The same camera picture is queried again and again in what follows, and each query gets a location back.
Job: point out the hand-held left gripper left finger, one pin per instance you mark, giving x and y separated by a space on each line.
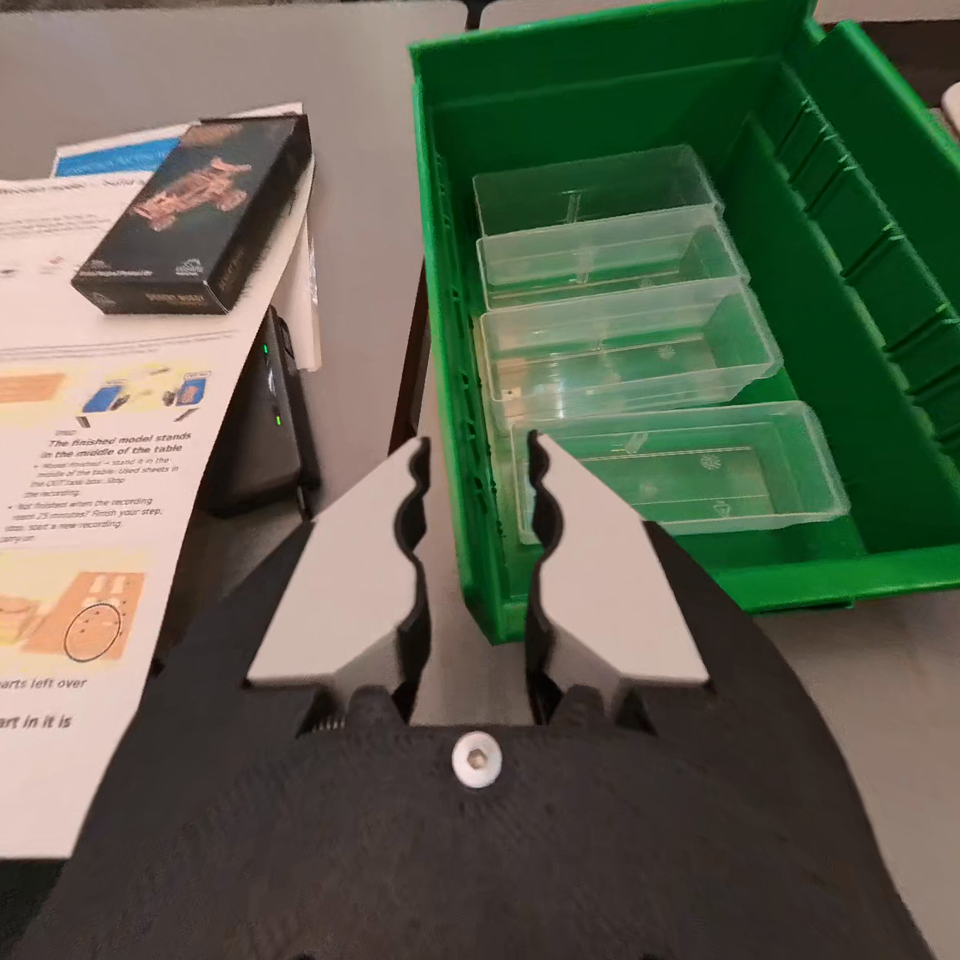
345 592

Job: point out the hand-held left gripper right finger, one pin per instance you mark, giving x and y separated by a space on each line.
615 600

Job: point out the small clear plastic drawer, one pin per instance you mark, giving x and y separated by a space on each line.
600 180
637 360
712 480
600 262

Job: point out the green plastic bin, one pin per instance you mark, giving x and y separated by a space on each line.
825 337

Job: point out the black power bank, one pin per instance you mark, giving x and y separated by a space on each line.
255 465

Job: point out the illustrated instruction sheet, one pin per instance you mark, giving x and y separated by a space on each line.
60 787

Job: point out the black model kit box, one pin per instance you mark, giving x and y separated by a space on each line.
195 217

